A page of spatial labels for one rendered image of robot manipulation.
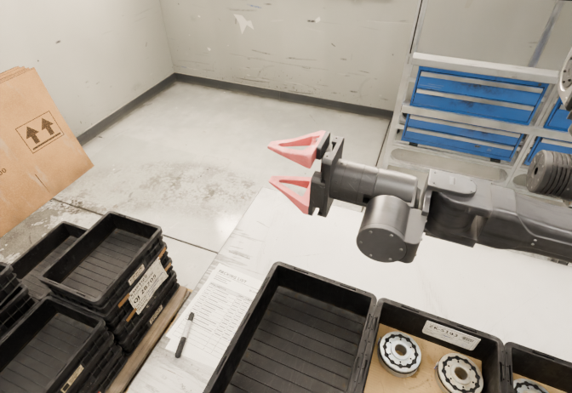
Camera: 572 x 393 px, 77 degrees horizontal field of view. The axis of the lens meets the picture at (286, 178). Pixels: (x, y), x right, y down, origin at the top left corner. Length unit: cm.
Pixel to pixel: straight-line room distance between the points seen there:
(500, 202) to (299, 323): 72
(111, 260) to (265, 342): 95
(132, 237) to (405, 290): 122
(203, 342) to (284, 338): 28
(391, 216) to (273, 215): 110
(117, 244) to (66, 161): 143
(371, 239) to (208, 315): 89
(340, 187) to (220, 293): 88
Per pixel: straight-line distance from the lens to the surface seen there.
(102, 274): 175
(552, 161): 169
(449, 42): 334
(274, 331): 106
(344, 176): 48
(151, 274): 175
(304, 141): 50
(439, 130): 269
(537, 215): 50
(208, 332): 122
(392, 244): 42
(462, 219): 48
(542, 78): 255
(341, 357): 104
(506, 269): 154
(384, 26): 334
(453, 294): 139
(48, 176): 309
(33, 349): 182
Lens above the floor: 177
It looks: 40 degrees down
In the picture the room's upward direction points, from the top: straight up
